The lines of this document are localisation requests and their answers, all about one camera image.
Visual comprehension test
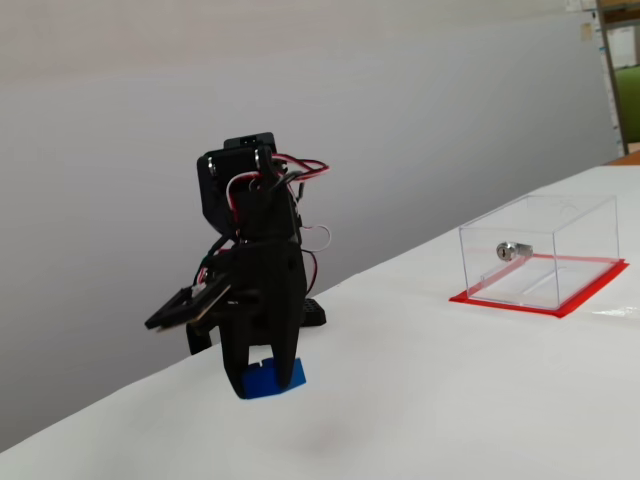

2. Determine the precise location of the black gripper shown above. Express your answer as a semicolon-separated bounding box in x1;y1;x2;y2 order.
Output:
222;237;307;399

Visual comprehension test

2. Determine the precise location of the blue lego brick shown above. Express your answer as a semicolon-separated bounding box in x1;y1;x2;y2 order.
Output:
239;356;308;401

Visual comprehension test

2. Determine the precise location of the transparent plastic box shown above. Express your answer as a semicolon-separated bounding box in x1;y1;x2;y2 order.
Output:
458;194;621;310

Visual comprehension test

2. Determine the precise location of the white storage box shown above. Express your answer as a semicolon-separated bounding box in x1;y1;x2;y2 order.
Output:
607;24;637;69

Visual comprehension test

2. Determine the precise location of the black table clamp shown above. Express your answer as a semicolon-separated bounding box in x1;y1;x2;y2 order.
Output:
185;322;224;357

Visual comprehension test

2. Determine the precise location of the silver cylinder lock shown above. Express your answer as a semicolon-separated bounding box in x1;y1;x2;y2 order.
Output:
494;241;535;263

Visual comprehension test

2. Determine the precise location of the red tape square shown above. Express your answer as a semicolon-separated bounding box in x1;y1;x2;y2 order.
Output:
448;253;630;320

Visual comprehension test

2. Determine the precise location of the green panel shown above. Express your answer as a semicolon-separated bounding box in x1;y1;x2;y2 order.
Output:
613;67;640;146

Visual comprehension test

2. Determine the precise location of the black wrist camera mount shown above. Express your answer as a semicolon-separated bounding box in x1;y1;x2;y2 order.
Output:
144;282;234;332

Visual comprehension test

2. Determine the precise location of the red white servo cable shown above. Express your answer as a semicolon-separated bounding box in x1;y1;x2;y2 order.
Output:
224;154;332;296

